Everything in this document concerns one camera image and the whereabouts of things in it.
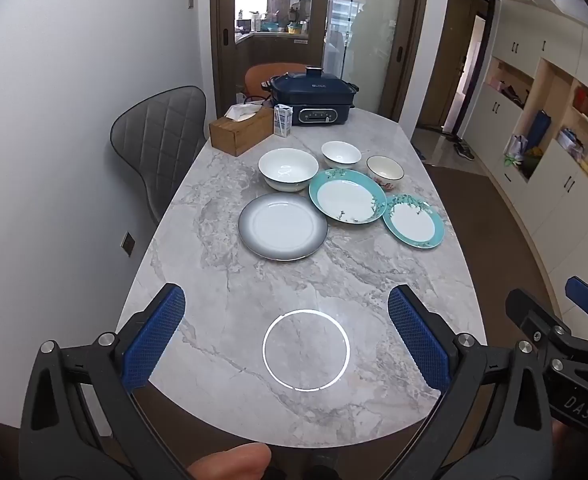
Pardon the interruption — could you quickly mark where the small white bowl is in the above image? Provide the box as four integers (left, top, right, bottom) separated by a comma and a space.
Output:
321, 140, 363, 170

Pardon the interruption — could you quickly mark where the orange chair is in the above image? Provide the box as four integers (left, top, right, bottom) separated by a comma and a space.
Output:
245, 62, 319, 106

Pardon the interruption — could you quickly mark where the blue bag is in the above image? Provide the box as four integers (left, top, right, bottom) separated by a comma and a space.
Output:
524, 110, 552, 153

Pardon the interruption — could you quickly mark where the large teal floral plate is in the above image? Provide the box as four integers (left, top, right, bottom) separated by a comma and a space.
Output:
308, 168, 387, 226

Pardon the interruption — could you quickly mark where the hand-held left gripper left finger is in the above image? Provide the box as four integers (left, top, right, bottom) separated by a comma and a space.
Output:
19, 282, 195, 480

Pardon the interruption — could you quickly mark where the grey quilted chair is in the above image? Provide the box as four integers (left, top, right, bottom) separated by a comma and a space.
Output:
110, 86, 209, 223

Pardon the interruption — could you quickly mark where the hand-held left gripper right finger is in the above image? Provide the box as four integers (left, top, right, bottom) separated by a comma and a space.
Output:
388, 284, 557, 480

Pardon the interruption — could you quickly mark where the dark blue electric cooker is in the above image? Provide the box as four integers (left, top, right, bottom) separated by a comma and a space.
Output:
261, 66, 361, 127

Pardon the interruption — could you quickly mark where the grey rimmed plate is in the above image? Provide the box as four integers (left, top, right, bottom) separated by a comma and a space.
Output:
238, 192, 329, 262

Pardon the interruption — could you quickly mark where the white wall cabinet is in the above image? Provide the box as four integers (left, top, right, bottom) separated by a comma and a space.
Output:
474, 0, 588, 291

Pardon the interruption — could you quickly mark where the small drink carton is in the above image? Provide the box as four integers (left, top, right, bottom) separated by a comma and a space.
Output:
273, 104, 295, 138

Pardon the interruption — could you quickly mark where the brown wooden door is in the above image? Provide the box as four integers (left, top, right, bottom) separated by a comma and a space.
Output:
416, 0, 494, 133

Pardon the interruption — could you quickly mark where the pink floral bowl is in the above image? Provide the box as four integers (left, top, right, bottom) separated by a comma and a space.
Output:
366, 155, 406, 192

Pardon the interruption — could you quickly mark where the glass sliding door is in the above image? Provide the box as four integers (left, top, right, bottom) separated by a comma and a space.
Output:
210, 0, 432, 122

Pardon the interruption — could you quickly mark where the person's left hand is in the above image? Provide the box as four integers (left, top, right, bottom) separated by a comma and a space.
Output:
186, 442, 273, 480

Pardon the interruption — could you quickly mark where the wooden tissue box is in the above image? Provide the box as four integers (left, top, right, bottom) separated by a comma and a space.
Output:
209, 105, 275, 157

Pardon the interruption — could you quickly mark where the white tissue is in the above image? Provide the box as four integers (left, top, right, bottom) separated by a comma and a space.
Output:
224, 104, 263, 122

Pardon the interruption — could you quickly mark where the large white bowl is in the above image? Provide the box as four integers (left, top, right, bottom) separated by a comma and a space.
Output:
258, 148, 321, 194

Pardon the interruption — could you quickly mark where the white gift bag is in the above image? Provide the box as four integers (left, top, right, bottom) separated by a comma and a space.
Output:
504, 135, 529, 168

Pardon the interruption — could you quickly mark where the small teal floral plate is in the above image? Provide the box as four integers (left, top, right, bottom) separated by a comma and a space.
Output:
382, 194, 445, 249

